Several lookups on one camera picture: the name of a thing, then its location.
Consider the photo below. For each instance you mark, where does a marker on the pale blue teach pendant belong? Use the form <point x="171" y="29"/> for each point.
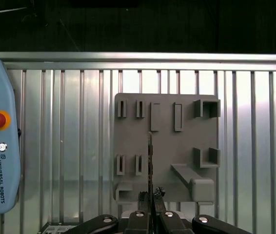
<point x="6" y="97"/>

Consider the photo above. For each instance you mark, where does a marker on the grey parts rack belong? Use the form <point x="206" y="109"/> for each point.
<point x="167" y="141"/>

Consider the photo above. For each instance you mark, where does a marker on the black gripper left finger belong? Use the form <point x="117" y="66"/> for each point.
<point x="138" y="221"/>

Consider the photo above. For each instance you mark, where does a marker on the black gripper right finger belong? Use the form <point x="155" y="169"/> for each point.
<point x="171" y="221"/>

